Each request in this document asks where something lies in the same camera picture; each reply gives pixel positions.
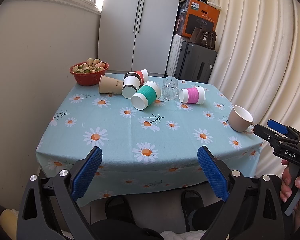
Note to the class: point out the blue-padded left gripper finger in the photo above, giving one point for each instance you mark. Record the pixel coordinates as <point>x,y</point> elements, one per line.
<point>37,219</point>
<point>282,129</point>
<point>251,207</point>

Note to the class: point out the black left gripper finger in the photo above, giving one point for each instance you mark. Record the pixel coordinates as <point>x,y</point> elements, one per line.
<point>270,135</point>

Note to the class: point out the green-banded white paper cup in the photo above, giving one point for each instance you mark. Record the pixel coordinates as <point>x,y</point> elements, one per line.
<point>146,95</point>

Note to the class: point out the pink-banded white paper cup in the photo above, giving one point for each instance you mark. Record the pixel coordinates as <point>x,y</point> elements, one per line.
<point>194,95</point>

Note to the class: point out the red-banded white paper cup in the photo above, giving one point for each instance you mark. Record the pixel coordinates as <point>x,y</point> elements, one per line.
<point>143,74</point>

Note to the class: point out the brown kraft paper cup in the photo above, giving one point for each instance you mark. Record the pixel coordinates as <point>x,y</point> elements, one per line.
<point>109,85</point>

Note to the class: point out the black-banded white paper cup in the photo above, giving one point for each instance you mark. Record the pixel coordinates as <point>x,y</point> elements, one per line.
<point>131,84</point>

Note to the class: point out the beige ceramic mug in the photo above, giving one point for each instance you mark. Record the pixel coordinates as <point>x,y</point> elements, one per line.
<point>240,119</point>

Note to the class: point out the white quilted cushion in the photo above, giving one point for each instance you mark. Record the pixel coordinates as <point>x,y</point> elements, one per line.
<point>8,222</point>

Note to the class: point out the cream pleated curtain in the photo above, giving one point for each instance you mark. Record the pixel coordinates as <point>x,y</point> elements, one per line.
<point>258,61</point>

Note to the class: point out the dark grey suitcase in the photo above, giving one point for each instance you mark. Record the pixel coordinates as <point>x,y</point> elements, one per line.
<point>195,63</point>

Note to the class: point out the clear cut-glass tumbler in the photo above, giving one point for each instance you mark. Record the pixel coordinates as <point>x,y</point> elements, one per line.
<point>170,88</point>

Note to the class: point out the brown leather handbag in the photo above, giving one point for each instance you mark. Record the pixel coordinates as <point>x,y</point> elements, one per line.
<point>204,38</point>

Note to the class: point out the blue daisy tablecloth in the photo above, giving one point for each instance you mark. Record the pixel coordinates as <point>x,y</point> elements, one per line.
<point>143,151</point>

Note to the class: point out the white ribbed suitcase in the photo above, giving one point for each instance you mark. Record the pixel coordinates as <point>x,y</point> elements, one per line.
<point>174,53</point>

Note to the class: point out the orange Philips cardboard box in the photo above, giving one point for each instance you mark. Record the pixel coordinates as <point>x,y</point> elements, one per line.
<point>195,14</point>

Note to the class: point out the red bowl of strawberries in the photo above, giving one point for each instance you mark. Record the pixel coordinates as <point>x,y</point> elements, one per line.
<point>88,73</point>

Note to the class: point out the white double-door cabinet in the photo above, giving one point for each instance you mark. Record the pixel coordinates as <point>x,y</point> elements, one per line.
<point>137,34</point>

